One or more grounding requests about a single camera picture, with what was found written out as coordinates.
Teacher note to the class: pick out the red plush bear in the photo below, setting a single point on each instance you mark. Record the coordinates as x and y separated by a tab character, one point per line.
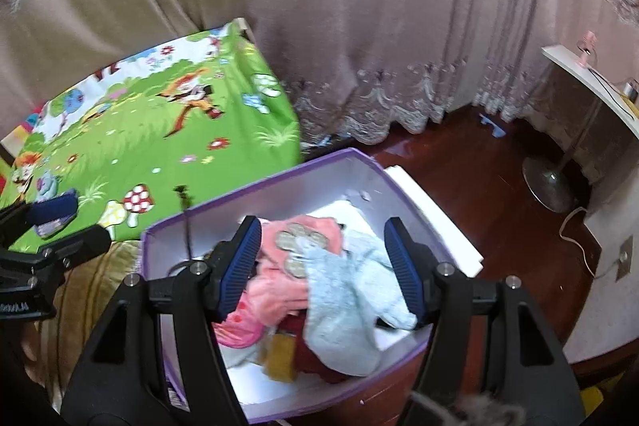
319	356

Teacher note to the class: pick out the light blue towel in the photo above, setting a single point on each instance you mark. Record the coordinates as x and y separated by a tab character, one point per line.
344	301

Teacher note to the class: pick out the metal floor stand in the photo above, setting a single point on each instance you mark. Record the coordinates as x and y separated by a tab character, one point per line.
549	184

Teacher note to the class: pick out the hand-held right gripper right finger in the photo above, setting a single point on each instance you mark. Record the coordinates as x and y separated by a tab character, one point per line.
404	271

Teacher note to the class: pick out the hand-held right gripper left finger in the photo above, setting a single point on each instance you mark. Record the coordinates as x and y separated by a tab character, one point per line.
239	274

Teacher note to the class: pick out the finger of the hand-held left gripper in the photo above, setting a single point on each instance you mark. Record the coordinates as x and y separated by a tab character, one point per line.
75	246
17	219

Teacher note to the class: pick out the green cartoon printed blanket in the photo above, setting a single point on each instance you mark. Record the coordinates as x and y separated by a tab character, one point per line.
150	141

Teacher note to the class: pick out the white side table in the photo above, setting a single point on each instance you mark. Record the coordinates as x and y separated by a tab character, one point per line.
589	74

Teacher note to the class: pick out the beige lace curtain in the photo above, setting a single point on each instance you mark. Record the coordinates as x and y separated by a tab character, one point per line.
349	7

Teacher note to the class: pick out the purple striped sock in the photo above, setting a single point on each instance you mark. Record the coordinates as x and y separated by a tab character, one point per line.
57	209

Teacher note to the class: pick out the purple storage box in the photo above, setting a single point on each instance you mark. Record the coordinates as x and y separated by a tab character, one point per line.
299	186

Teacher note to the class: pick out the yellow sponge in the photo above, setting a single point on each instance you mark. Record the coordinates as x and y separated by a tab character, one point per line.
279	356

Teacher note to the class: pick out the pink plush cloth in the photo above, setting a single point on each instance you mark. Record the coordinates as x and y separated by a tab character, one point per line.
279	286

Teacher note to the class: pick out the small blue floor item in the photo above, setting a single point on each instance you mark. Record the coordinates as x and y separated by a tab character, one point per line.
493	125

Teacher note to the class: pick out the wall outlet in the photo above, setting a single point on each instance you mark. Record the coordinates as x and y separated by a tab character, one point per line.
624	259

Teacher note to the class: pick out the pink floral cloth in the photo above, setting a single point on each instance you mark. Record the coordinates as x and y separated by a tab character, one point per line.
239	323

